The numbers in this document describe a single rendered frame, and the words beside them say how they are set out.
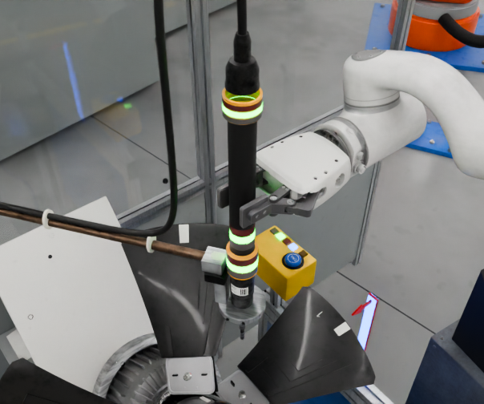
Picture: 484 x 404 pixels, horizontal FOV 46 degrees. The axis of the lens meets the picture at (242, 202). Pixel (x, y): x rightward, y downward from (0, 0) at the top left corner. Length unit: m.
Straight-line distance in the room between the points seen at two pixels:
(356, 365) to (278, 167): 0.54
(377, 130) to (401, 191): 2.55
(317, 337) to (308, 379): 0.09
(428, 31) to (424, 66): 3.86
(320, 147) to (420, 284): 2.16
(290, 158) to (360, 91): 0.13
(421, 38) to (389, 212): 1.84
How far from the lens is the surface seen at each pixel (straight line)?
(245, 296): 0.82
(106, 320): 1.20
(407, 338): 2.68
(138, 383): 1.12
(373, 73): 0.78
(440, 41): 4.67
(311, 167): 0.74
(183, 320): 1.01
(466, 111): 0.76
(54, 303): 1.17
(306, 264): 1.43
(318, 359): 1.13
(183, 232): 1.01
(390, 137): 0.82
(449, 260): 3.04
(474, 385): 1.52
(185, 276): 1.01
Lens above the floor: 2.14
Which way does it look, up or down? 43 degrees down
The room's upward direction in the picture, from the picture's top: straight up
